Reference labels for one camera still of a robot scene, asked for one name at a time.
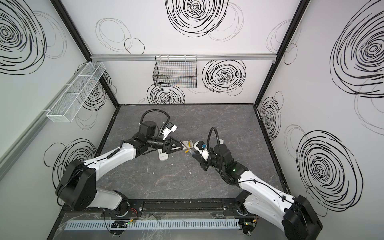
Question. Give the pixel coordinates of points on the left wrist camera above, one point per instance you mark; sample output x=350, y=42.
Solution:
x=167, y=129

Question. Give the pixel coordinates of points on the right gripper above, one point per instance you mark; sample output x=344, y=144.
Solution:
x=206, y=161

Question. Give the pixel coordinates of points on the black wire basket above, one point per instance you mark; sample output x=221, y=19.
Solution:
x=176, y=70

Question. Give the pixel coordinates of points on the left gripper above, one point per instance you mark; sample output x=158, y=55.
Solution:
x=167, y=144

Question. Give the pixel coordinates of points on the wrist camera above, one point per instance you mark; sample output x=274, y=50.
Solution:
x=201, y=150
x=167, y=129

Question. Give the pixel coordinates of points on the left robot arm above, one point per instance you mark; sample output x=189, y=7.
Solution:
x=77, y=188

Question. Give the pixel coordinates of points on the white remote with batteries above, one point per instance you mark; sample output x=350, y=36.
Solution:
x=187, y=144

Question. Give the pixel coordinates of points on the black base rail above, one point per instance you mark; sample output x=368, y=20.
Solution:
x=229, y=207

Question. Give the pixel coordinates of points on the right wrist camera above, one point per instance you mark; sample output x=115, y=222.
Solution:
x=201, y=150

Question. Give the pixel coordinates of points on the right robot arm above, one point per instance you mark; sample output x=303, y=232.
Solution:
x=295, y=216

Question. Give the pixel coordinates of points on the white slotted cable duct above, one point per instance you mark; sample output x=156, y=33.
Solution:
x=194, y=224

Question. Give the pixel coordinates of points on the white mesh shelf basket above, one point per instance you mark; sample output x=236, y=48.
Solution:
x=83, y=91

